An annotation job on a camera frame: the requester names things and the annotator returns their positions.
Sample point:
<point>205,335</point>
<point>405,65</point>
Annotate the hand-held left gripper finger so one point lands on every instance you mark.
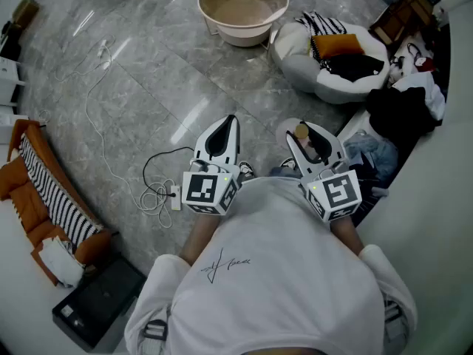
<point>234,150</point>
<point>200,148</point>

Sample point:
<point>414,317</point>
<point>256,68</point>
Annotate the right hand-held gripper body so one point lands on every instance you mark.
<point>338,192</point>

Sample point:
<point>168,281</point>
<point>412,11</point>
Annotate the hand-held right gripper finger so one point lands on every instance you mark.
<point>300,159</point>
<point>332,146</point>

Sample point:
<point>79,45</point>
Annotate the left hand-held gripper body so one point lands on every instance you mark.
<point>201,191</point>

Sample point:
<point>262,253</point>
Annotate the person's right forearm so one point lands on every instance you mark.
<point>347,235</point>

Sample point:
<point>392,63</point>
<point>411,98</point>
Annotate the person's left forearm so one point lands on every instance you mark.
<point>197,237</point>

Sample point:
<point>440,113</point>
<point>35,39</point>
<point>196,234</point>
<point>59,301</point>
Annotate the person's right shoe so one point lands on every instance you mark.
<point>288,163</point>

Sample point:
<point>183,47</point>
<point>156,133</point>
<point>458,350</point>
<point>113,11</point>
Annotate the person's shoe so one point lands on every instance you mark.
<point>246,168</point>
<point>288,163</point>

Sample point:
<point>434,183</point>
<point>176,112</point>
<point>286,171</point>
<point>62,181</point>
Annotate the person's blue jeans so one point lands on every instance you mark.
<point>286,173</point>

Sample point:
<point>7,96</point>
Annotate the person's left shoe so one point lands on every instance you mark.
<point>246,168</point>

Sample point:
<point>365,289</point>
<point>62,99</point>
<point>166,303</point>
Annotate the white power strip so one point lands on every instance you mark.
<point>176,198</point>
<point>103,47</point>

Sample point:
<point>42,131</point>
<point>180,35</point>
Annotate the blue denim clothes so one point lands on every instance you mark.
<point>373,154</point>

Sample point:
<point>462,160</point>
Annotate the black clothes pile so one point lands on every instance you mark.
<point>399,117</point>

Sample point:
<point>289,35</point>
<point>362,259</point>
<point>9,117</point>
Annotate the white beanbag chair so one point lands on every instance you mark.
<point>303,72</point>

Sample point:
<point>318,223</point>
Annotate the black cushion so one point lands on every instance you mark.
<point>354,67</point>

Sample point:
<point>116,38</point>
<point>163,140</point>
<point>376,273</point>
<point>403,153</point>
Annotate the person's white t-shirt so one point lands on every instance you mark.
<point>277,253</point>

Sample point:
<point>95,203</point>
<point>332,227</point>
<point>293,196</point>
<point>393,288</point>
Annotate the orange cushion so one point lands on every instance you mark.
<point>338,44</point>

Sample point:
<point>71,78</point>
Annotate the white cloth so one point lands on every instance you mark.
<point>425,87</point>

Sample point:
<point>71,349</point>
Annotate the black white zigzag blanket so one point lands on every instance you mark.
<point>325,24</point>

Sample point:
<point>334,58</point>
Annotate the red white bag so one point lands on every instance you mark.
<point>423,61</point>

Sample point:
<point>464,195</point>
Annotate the black white striped throw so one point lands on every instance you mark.
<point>55,194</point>

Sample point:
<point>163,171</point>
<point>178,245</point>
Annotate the wooden shelf rack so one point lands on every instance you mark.
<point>403,17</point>

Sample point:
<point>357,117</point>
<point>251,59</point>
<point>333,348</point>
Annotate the black flat case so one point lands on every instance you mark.
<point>99,301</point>

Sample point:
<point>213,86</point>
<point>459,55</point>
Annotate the white paper bundle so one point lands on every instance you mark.
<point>61,263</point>

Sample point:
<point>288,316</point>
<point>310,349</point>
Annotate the orange sofa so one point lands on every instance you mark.
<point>26,202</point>

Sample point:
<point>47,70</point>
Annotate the white side cabinet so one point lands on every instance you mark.
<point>9,80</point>

